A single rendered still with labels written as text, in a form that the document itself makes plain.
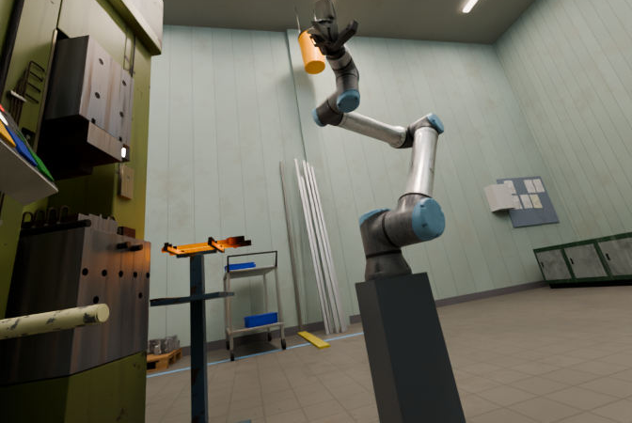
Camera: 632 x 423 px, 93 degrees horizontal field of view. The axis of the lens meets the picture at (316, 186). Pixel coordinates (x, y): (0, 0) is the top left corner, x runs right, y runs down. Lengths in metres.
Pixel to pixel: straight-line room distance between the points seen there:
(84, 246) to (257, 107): 5.15
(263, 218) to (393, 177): 2.67
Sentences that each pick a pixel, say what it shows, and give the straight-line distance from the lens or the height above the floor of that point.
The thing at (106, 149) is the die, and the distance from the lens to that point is 1.56.
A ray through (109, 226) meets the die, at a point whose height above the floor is 0.96.
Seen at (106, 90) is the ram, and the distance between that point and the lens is 1.68.
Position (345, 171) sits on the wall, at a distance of 5.78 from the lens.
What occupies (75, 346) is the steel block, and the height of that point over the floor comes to 0.54.
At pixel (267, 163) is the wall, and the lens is 5.55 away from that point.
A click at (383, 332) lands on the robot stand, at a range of 1.18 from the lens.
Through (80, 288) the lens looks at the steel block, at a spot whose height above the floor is 0.71.
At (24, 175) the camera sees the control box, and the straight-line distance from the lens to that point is 0.98.
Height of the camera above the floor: 0.60
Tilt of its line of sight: 19 degrees up
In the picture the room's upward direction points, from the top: 9 degrees counter-clockwise
